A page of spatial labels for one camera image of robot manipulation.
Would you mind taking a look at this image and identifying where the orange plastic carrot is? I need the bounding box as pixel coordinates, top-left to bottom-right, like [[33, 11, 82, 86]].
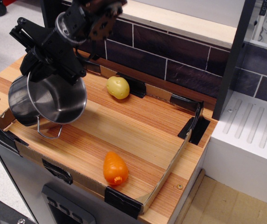
[[103, 152, 129, 185]]

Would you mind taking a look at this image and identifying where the grey oven control panel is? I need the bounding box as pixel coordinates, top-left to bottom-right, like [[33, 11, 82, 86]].
[[41, 185, 96, 224]]

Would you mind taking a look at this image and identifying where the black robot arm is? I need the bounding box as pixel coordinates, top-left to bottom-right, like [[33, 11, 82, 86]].
[[10, 0, 127, 85]]

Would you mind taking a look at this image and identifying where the white toy sink drainboard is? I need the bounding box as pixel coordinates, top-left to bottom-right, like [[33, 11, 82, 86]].
[[203, 92, 267, 197]]

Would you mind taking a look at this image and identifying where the stainless steel pot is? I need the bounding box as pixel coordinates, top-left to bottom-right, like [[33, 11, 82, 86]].
[[8, 75, 87, 140]]

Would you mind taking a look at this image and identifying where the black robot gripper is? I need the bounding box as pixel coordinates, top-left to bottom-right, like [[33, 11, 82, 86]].
[[10, 17, 86, 85]]

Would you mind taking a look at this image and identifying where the cardboard fence with black tape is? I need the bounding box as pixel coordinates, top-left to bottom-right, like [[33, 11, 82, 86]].
[[0, 60, 217, 224]]

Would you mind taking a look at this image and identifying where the yellow plastic potato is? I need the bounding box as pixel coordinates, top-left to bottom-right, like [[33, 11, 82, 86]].
[[106, 76, 130, 99]]

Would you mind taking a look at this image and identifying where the dark grey right upright post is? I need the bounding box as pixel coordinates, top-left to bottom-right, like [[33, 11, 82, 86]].
[[212, 0, 259, 120]]

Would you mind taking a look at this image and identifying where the light wooden shelf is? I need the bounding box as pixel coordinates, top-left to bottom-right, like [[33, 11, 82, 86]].
[[120, 0, 236, 49]]

